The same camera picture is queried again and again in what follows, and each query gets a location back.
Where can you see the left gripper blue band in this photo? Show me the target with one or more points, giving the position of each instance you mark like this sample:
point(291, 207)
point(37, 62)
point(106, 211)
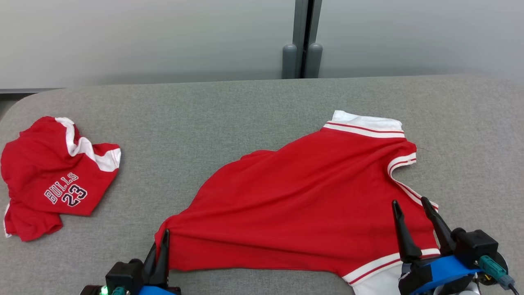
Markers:
point(159, 291)

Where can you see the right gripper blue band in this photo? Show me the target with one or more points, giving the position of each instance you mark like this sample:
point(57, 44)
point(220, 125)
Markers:
point(442, 270)

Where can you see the red jersey white striped trim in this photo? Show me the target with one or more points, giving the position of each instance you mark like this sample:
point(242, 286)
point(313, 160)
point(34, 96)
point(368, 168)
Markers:
point(307, 196)

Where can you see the red Bulls 23 shorts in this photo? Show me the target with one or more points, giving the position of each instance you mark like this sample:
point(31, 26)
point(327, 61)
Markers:
point(41, 172)

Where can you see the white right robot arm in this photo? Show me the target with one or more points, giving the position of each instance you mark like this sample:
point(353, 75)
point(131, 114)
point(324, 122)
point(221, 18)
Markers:
point(470, 291)

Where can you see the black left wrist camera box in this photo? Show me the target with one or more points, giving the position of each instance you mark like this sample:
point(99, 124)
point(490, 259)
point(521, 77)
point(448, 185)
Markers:
point(123, 274)

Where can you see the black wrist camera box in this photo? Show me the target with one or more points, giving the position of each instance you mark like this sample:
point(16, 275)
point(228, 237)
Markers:
point(123, 274)
point(475, 246)

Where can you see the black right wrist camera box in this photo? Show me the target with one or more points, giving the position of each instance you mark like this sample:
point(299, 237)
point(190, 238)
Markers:
point(475, 246)

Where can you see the dark wall baseboard strip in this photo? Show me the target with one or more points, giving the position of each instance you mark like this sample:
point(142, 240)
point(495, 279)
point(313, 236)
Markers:
point(28, 90)

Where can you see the grey partition post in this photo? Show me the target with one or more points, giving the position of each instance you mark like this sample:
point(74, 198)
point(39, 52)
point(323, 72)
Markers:
point(302, 41)

